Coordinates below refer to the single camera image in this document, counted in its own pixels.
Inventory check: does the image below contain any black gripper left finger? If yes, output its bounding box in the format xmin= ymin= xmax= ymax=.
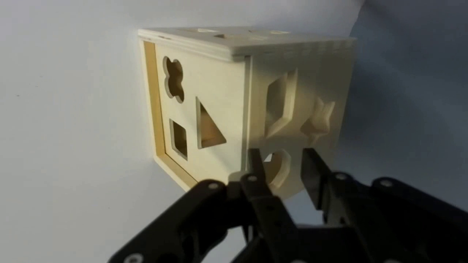
xmin=108 ymin=148 xmax=305 ymax=263

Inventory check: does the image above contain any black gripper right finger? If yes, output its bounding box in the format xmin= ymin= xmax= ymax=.
xmin=299 ymin=148 xmax=468 ymax=263

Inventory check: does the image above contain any wooden shape sorter cube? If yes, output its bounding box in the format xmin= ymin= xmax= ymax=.
xmin=137 ymin=26 xmax=356 ymax=199

